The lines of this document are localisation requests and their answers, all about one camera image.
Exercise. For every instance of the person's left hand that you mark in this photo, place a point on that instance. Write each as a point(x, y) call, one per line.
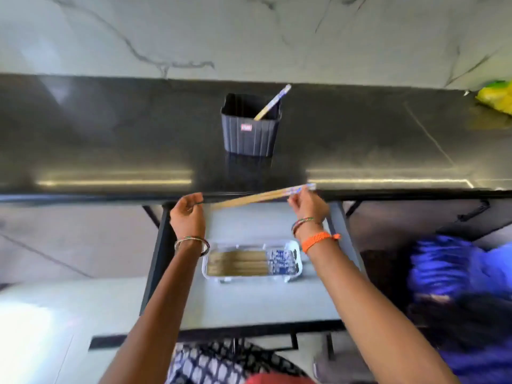
point(187, 219)

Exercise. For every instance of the person's right hand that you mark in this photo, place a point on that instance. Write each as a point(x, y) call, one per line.
point(308, 207)

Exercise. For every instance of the person's left fingers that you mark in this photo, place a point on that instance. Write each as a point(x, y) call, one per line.
point(192, 199)

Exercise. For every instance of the person's right fingers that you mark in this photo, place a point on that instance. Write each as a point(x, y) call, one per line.
point(296, 195)

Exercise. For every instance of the wooden chopstick with blue end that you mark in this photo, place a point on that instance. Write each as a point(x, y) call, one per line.
point(256, 199)
point(273, 102)

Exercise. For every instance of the person's left forearm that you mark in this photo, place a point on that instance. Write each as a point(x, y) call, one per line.
point(160, 315)

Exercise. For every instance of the person's right forearm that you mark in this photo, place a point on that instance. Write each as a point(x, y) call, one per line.
point(368, 311)

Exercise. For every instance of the multicoloured bangle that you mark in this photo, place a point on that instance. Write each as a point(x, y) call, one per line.
point(192, 240)
point(304, 223)

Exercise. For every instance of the orange braided wristband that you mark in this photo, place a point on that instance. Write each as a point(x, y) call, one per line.
point(316, 239)

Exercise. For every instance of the clear plastic tray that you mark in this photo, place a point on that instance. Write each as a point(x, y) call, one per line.
point(252, 261)

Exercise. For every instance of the pile of wooden chopsticks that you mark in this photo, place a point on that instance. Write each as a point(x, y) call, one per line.
point(254, 263)

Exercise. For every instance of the black ribbed utensil holder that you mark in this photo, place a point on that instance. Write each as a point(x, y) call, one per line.
point(250, 129)

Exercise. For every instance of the black and white patterned garment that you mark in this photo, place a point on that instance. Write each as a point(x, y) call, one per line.
point(228, 363)

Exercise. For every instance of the yellow green plastic bag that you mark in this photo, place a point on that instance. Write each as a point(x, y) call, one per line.
point(496, 96)

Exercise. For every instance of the grey table with black frame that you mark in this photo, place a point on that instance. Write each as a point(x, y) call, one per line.
point(256, 283)

